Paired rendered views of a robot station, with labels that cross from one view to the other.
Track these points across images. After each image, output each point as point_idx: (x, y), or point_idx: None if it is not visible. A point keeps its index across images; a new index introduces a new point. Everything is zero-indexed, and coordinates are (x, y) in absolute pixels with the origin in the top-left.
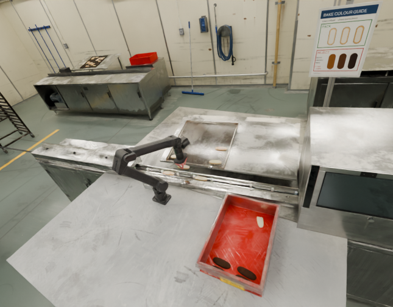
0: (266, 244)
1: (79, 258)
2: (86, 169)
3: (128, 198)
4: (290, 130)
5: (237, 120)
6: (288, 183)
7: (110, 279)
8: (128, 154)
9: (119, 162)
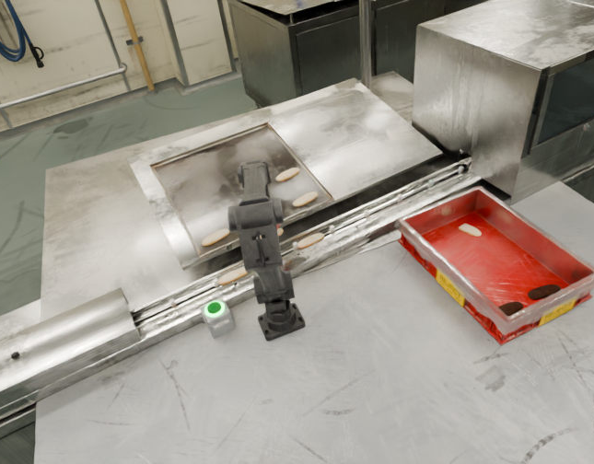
0: (513, 246)
1: None
2: None
3: (203, 384)
4: (359, 97)
5: (258, 120)
6: (429, 168)
7: None
8: (274, 203)
9: (272, 230)
